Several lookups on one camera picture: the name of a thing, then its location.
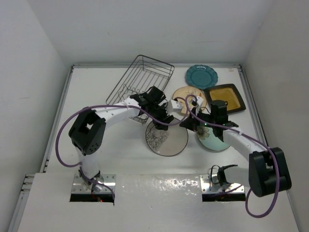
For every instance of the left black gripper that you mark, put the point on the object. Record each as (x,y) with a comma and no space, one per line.
(164,119)

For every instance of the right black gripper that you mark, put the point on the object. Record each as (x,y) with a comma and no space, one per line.
(190,123)

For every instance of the beige tree pattern plate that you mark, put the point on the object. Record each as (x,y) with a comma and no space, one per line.
(166,143)

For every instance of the light blue flower plate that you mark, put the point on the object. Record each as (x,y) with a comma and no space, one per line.
(209,140)

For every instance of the black square amber plate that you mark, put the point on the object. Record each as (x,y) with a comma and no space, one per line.
(228,93)

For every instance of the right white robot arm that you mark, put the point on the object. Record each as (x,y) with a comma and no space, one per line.
(268,171)

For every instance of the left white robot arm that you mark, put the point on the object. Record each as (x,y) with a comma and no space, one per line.
(89,127)

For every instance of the tan bird plate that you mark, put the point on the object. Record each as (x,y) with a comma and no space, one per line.
(183,92)

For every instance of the teal scalloped plate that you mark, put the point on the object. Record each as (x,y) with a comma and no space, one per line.
(201,76)

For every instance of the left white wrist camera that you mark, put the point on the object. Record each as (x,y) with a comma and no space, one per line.
(174,106)

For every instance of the black wire dish rack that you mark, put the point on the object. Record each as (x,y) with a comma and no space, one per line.
(141,86)

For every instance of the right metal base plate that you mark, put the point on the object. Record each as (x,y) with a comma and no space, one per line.
(207,187)

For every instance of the metal base plate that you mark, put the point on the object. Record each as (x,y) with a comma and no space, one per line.
(81,186)
(207,187)

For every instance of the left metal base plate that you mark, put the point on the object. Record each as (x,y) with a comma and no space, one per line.
(81,186)

